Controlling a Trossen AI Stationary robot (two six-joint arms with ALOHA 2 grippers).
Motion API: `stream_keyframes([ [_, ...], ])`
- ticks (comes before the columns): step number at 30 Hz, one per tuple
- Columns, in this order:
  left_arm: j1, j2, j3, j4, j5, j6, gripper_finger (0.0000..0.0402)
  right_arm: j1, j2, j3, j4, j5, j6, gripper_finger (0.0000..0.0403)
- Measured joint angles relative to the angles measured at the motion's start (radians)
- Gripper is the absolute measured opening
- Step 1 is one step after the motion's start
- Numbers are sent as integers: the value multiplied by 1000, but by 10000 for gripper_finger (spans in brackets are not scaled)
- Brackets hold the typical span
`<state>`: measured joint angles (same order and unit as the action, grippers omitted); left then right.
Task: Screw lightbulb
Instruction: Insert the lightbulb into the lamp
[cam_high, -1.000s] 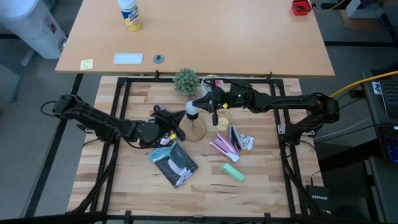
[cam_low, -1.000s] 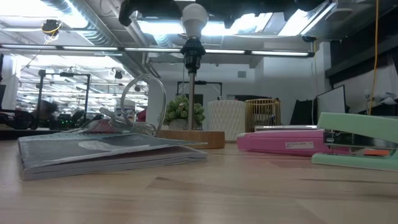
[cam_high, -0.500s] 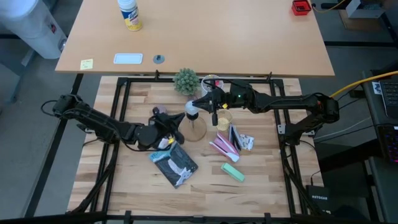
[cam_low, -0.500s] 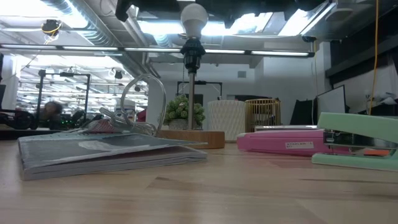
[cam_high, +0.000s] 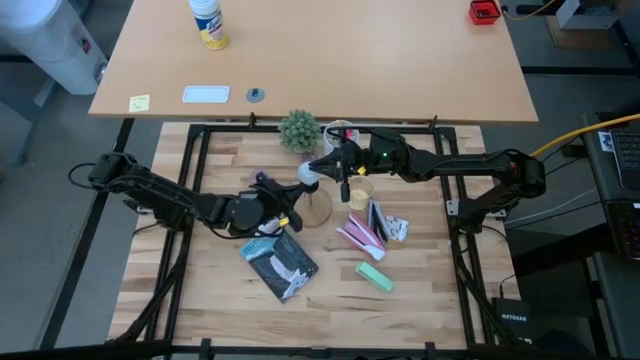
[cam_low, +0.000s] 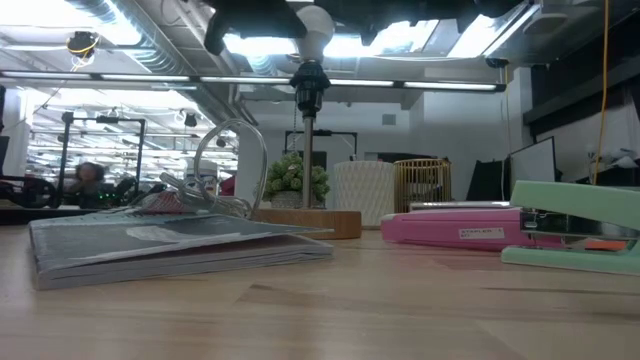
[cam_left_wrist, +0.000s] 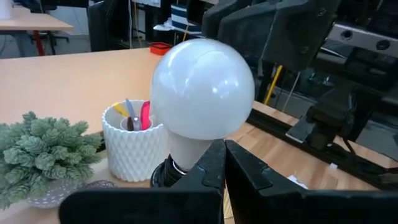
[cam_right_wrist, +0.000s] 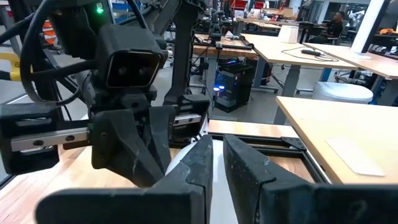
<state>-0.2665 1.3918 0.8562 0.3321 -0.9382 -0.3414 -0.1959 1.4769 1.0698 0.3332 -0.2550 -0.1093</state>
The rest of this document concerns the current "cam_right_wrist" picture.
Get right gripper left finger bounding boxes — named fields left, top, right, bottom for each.
left=35, top=134, right=215, bottom=224

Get white lampshade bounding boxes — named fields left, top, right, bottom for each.
left=277, top=24, right=300, bottom=44

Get beige wooden desk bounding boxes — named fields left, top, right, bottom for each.
left=274, top=95, right=398, bottom=185

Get black computer tower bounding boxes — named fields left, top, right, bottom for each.
left=213, top=63, right=255, bottom=113

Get person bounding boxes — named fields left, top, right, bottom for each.
left=309, top=11, right=345, bottom=45

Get yellow safety barrier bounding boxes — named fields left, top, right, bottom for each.
left=0, top=51, right=34, bottom=82

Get light wooden desk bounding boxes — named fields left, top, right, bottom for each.
left=241, top=32, right=359, bottom=125
left=303, top=42, right=398, bottom=106

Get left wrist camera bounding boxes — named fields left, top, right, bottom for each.
left=95, top=24, right=167, bottom=94

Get wooden rig table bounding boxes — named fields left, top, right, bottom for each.
left=192, top=32, right=259, bottom=59

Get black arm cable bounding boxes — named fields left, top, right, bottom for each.
left=0, top=0, right=150, bottom=106

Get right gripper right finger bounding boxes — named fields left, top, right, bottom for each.
left=223, top=134, right=398, bottom=224

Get black power adapter cable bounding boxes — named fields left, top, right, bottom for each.
left=281, top=46, right=340, bottom=62

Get white round column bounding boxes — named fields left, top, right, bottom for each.
left=350, top=0, right=388, bottom=54

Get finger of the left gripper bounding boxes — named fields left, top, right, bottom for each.
left=141, top=105, right=177, bottom=174
left=90, top=108, right=166, bottom=189

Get white rectangular plate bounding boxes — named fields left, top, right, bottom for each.
left=325, top=136, right=387, bottom=177

